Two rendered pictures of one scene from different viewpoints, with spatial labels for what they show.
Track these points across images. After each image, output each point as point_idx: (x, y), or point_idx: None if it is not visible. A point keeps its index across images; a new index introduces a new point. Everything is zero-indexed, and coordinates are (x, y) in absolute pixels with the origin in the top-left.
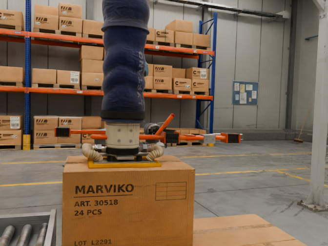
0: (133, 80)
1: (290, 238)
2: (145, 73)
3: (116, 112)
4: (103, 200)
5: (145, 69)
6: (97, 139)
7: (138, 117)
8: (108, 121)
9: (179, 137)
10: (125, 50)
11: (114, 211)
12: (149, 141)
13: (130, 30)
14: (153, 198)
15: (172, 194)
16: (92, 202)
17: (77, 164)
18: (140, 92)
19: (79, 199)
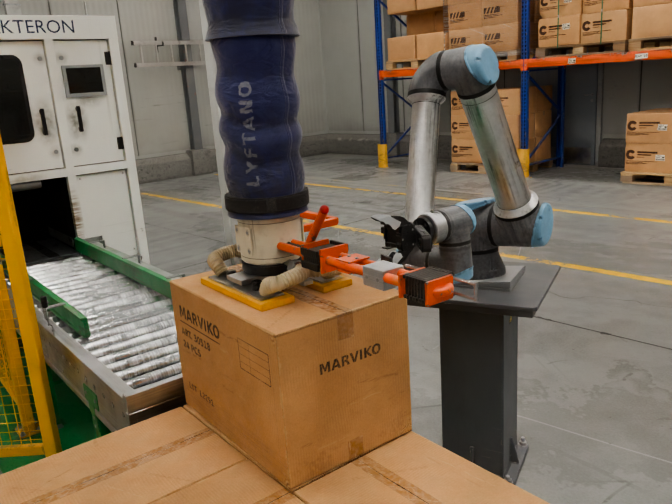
0: (233, 141)
1: None
2: (476, 79)
3: (224, 197)
4: (199, 338)
5: (469, 69)
6: None
7: (248, 210)
8: None
9: (325, 261)
10: (218, 85)
11: (209, 359)
12: (439, 248)
13: (216, 47)
14: (238, 363)
15: (255, 369)
16: (192, 335)
17: None
18: (257, 160)
19: (184, 326)
